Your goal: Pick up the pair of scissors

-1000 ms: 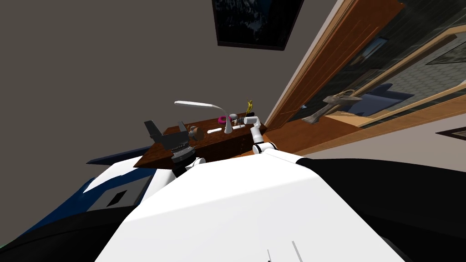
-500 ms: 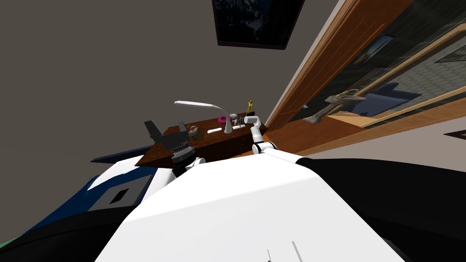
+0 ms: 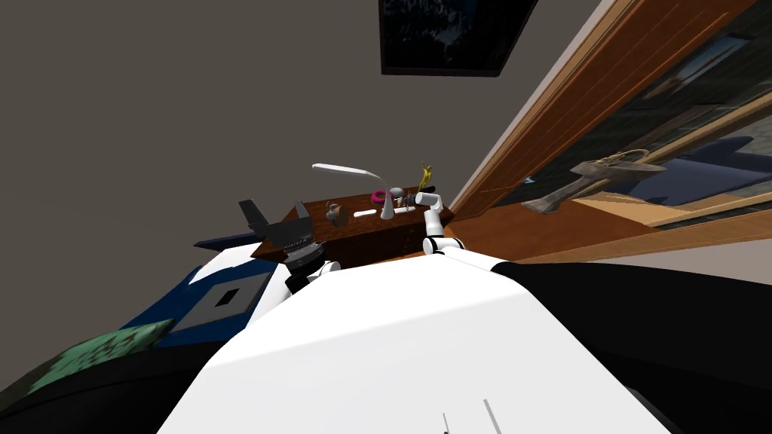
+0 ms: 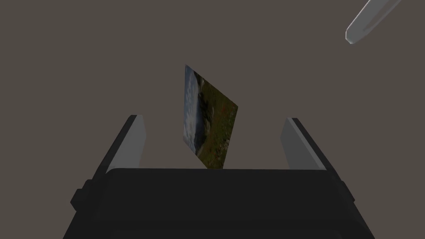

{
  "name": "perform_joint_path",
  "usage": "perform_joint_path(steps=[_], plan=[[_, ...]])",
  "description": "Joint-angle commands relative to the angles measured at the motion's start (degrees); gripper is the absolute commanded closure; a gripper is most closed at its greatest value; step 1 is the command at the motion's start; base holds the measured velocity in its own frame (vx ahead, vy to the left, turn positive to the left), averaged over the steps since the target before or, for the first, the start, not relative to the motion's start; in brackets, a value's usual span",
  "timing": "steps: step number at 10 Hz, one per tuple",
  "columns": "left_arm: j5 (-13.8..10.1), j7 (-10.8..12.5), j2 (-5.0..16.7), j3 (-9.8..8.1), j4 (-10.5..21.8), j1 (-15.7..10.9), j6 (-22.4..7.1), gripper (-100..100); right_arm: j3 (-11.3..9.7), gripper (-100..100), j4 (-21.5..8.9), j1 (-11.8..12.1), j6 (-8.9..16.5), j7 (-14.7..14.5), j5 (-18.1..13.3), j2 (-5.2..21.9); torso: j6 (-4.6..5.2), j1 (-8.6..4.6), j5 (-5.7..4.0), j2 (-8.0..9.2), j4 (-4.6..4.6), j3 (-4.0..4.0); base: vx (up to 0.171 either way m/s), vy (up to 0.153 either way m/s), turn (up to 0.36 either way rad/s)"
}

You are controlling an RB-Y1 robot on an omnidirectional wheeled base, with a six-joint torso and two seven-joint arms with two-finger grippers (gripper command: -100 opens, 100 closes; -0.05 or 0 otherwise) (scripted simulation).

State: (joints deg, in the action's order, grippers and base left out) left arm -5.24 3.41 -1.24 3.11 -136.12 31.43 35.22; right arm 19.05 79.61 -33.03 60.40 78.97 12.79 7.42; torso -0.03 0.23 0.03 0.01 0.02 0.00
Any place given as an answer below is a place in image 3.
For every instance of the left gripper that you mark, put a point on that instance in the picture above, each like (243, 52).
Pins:
(292, 232)

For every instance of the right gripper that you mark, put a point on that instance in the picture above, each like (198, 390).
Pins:
(411, 200)

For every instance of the grey ball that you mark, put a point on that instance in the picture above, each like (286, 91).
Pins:
(397, 192)

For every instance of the white desk lamp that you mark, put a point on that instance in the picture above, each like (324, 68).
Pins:
(386, 209)

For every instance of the yellow figurine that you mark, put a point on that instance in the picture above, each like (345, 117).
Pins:
(426, 178)

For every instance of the white flat bar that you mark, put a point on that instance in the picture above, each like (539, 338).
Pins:
(364, 213)

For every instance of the brown wooden desk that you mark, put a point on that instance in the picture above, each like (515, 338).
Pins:
(368, 239)

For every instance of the brown jug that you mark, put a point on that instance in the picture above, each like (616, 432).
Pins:
(338, 217)

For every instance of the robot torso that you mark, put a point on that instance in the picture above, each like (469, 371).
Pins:
(386, 349)

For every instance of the wooden framed window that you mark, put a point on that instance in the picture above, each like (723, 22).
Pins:
(579, 108)

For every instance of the green pillow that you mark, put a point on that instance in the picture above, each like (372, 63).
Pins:
(102, 355)

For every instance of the dark framed wall picture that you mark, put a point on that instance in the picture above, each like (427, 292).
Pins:
(446, 36)

